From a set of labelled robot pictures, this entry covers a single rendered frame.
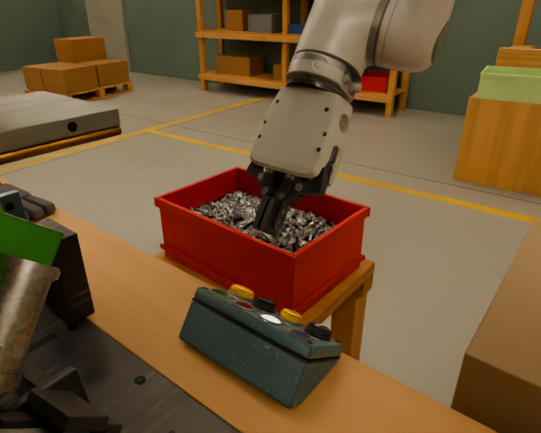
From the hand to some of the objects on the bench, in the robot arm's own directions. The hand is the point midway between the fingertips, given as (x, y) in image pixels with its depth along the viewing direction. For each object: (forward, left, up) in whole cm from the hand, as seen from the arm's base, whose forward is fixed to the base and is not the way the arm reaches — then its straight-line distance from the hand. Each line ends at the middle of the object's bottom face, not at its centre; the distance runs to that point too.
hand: (270, 216), depth 50 cm
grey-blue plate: (+22, -23, -10) cm, 34 cm away
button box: (+9, +5, -14) cm, 18 cm away
